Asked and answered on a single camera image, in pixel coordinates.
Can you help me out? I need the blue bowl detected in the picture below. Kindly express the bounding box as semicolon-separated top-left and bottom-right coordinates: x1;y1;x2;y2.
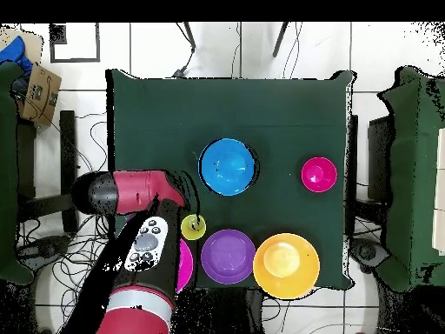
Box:
197;137;259;197

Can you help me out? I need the small red bowl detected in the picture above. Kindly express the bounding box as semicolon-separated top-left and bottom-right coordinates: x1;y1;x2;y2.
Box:
301;157;339;194

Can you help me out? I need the yellow cup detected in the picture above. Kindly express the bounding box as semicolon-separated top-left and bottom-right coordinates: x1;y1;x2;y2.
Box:
179;213;207;242

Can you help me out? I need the dark green tablecloth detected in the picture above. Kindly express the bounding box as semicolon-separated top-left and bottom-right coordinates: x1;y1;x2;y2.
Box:
105;68;355;291

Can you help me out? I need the large pink bowl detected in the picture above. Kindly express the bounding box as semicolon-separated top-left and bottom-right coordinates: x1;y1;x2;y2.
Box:
176;237;195;293

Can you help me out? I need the large yellow bowl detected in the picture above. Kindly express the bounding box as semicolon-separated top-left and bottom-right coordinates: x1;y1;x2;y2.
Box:
252;232;321;300

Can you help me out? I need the black wooden stand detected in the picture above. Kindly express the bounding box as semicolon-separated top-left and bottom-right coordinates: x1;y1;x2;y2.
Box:
347;114;395;237
17;110;80;234

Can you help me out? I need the green cloth side table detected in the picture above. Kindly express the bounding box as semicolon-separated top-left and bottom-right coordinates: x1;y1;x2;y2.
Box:
375;65;445;293
0;61;36;287

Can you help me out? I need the cardboard box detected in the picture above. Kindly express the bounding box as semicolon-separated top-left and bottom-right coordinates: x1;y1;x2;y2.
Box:
19;63;63;127

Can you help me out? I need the white box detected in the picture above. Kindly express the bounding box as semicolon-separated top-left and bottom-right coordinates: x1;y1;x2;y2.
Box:
431;127;445;257

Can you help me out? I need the blue cloth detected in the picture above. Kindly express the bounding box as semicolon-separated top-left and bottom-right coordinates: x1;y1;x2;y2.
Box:
0;35;35;77

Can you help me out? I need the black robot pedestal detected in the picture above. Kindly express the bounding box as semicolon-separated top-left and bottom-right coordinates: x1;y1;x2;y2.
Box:
173;288;263;334

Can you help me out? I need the black camera tripod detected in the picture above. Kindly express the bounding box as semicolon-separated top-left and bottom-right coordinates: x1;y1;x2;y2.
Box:
183;22;290;59

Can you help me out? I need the grey pedestal leg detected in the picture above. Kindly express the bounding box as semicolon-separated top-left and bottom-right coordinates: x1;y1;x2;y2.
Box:
349;237;390;271
18;234;72;267

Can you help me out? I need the tangle of floor cables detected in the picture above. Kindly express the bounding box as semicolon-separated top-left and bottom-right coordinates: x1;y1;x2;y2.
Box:
17;110;116;334

